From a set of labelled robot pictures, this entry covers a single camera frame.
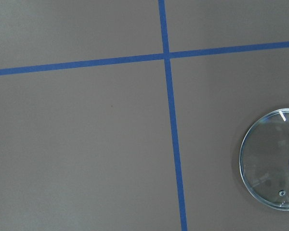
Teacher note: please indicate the glass pot lid blue knob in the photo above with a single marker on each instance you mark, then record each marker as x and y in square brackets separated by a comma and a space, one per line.
[264, 160]

